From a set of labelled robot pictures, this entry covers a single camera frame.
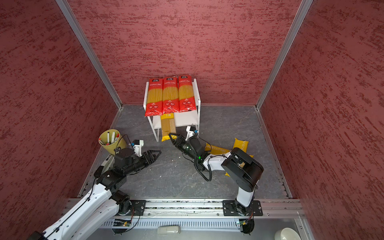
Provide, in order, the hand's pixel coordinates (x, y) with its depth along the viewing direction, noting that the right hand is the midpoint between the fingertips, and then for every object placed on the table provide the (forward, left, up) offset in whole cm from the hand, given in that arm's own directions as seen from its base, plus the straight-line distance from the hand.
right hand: (167, 138), depth 80 cm
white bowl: (-43, -54, -13) cm, 70 cm away
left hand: (-9, +4, -4) cm, 10 cm away
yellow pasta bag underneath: (+3, -46, -16) cm, 49 cm away
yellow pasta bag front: (+8, 0, +1) cm, 8 cm away
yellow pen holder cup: (+6, +37, -8) cm, 38 cm away
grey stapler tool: (-7, +38, -16) cm, 42 cm away
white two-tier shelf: (+15, -11, -1) cm, 19 cm away
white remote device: (-40, -2, -14) cm, 42 cm away
